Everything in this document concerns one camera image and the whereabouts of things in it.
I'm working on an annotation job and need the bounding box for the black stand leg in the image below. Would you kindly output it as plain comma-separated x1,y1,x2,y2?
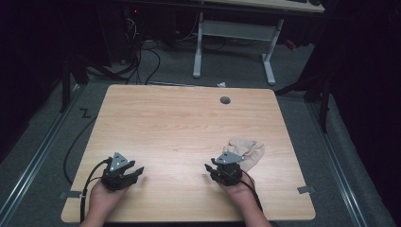
273,70,333,134
59,50,91,114

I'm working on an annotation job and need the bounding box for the white-legged desk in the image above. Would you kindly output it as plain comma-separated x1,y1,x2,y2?
192,0,326,86

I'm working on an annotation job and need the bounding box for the beige crumpled cloth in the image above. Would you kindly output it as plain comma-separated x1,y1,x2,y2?
221,137,266,173

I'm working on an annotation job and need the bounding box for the person's right hand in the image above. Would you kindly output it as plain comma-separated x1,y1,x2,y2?
218,171,257,213

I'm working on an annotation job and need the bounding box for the bundle of black cables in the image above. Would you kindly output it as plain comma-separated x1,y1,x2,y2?
84,15,162,86

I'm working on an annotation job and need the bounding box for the grey tape piece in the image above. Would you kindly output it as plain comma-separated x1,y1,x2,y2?
297,185,316,195
59,190,83,200

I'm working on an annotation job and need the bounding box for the metal floor rail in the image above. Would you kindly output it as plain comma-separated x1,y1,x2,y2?
0,84,83,221
305,99,369,227

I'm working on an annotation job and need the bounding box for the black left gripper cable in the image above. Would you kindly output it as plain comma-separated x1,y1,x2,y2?
79,158,113,223

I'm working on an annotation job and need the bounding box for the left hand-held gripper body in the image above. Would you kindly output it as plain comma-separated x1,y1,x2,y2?
100,151,139,192

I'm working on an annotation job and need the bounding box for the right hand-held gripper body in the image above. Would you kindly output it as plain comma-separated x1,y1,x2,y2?
209,150,247,186

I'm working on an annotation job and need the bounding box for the person's left hand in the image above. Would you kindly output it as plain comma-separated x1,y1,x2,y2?
89,180,131,218

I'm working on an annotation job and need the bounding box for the black floor cable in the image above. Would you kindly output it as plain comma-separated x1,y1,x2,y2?
62,115,98,185

